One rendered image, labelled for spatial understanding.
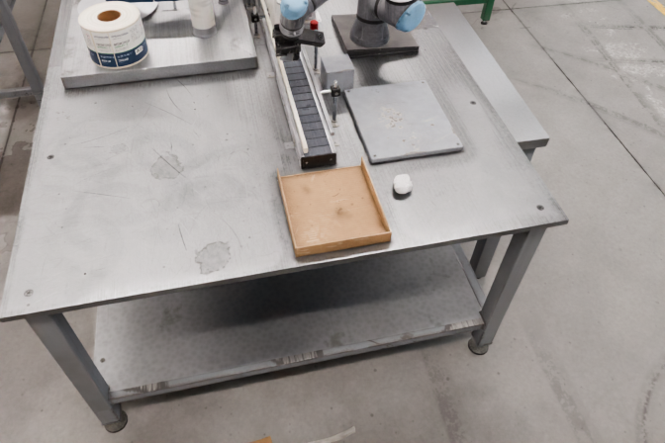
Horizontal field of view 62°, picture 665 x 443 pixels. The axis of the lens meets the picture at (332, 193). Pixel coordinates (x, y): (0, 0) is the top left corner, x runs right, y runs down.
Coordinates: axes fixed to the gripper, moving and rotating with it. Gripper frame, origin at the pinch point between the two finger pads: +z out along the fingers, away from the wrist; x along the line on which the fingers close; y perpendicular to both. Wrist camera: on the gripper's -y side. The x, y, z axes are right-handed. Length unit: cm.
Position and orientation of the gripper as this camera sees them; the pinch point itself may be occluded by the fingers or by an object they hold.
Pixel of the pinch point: (293, 56)
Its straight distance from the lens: 196.7
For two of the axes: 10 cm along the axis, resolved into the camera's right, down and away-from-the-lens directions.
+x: 1.8, 9.6, -2.1
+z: -1.3, 2.3, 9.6
